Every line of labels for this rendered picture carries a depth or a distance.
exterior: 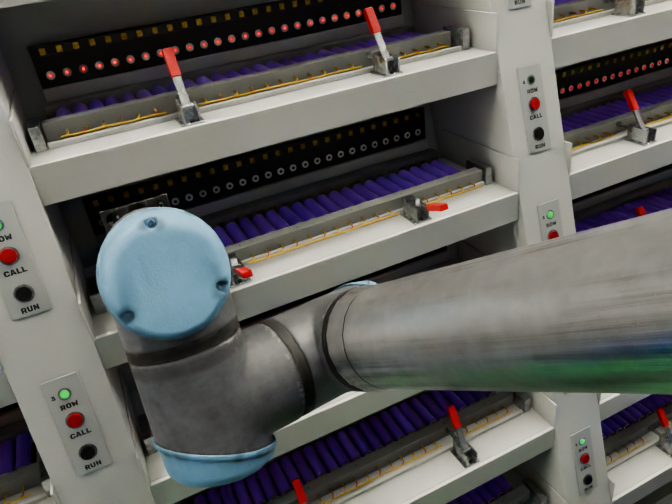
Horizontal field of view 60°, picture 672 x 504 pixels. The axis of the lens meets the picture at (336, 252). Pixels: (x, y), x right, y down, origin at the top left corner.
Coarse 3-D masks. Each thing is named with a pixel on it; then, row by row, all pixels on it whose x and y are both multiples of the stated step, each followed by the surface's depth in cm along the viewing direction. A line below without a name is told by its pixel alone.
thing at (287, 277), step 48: (480, 144) 90; (240, 192) 88; (480, 192) 87; (336, 240) 79; (384, 240) 78; (432, 240) 82; (96, 288) 70; (240, 288) 72; (288, 288) 75; (96, 336) 66
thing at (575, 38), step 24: (552, 0) 81; (576, 0) 93; (600, 0) 93; (624, 0) 89; (648, 0) 99; (552, 24) 82; (576, 24) 89; (600, 24) 87; (624, 24) 88; (648, 24) 90; (552, 48) 84; (576, 48) 86; (600, 48) 88; (624, 48) 90
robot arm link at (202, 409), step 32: (160, 352) 42; (192, 352) 42; (224, 352) 44; (256, 352) 47; (288, 352) 48; (160, 384) 43; (192, 384) 43; (224, 384) 44; (256, 384) 45; (288, 384) 47; (160, 416) 44; (192, 416) 43; (224, 416) 44; (256, 416) 45; (288, 416) 48; (160, 448) 44; (192, 448) 43; (224, 448) 44; (256, 448) 46; (192, 480) 44; (224, 480) 44
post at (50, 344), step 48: (0, 48) 74; (0, 96) 59; (0, 144) 59; (0, 192) 60; (48, 240) 63; (48, 288) 63; (0, 336) 62; (48, 336) 64; (96, 384) 67; (48, 432) 66; (96, 480) 69; (144, 480) 71
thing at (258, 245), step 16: (448, 176) 87; (464, 176) 87; (480, 176) 88; (400, 192) 84; (416, 192) 84; (432, 192) 85; (352, 208) 82; (368, 208) 82; (384, 208) 83; (304, 224) 79; (320, 224) 79; (336, 224) 80; (352, 224) 80; (256, 240) 77; (272, 240) 77; (288, 240) 78; (240, 256) 76; (272, 256) 76
